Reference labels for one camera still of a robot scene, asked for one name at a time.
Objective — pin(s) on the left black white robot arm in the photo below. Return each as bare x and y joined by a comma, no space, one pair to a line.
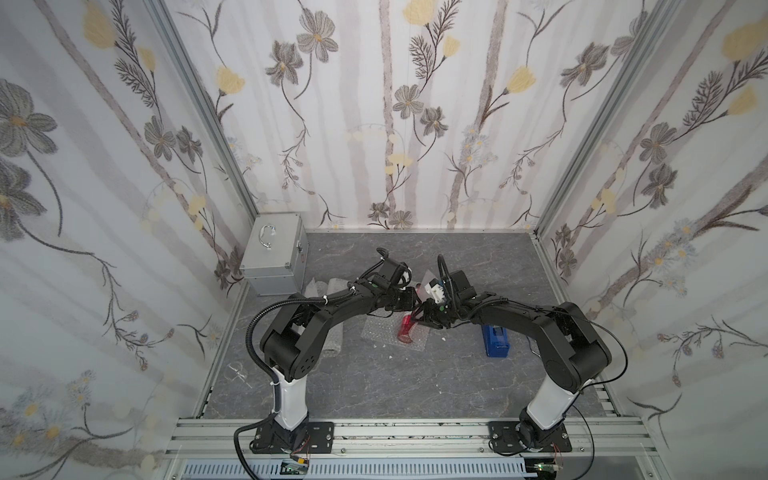
286,339

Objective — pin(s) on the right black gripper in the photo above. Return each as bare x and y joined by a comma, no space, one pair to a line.
437,311

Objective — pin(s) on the pink red bottle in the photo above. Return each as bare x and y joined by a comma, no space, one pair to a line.
407,325

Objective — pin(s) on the bubble wrap sheet stack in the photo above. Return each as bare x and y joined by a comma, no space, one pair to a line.
382,328

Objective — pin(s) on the blue tape dispenser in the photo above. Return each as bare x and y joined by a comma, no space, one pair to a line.
496,342

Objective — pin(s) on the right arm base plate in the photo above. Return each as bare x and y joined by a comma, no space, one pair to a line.
514,437

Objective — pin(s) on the single bubble wrap sheet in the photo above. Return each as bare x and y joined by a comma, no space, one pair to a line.
315,289

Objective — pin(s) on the grey metal case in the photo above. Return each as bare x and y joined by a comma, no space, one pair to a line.
275,258

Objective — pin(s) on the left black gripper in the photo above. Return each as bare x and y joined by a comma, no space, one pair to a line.
405,299

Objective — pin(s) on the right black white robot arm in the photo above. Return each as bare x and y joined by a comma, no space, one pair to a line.
571,351

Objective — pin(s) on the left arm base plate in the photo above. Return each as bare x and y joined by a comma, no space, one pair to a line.
309,437

